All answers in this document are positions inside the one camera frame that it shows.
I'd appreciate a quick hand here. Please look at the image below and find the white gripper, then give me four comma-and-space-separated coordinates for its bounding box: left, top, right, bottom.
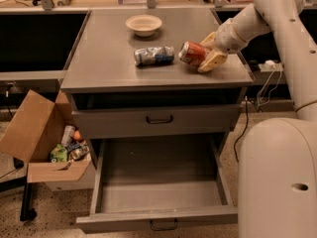
198, 18, 248, 73

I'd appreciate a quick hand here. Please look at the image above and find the red coke can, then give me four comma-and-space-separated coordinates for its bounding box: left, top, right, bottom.
178, 41, 209, 65

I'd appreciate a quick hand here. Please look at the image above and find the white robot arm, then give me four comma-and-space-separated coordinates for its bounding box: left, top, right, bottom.
199, 0, 317, 238

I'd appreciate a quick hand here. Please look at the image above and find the crushed blue white can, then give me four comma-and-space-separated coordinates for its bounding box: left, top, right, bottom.
134, 46, 174, 66

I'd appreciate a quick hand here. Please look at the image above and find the grey drawer cabinet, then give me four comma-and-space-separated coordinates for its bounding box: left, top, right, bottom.
60, 7, 256, 234

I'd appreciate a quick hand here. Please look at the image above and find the closed grey upper drawer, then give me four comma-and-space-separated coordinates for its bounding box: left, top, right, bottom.
72, 105, 240, 139

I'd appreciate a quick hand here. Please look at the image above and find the open grey middle drawer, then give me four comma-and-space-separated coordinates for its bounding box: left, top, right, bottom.
76, 135, 238, 234

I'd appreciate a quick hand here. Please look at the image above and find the silver can in box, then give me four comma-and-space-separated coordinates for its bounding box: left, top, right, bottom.
61, 125, 75, 147

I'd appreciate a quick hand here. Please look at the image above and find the white power strip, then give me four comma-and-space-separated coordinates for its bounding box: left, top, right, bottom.
259, 60, 283, 72

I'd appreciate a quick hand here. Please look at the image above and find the white bowl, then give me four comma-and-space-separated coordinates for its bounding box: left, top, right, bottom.
126, 15, 162, 37

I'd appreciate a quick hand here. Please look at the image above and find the orange fruit in box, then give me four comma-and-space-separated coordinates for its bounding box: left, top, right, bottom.
73, 130, 83, 142

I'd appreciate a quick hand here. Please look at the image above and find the green snack bag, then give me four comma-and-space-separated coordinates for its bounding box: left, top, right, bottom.
50, 144, 68, 163

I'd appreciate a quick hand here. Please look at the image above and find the brown cardboard box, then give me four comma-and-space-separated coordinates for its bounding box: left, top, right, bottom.
0, 90, 95, 191

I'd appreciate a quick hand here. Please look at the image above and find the black stand leg left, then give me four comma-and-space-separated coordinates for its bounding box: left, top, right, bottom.
20, 183, 37, 222

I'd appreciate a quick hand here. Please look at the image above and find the black power cable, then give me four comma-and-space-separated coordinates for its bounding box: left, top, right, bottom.
233, 96, 250, 164

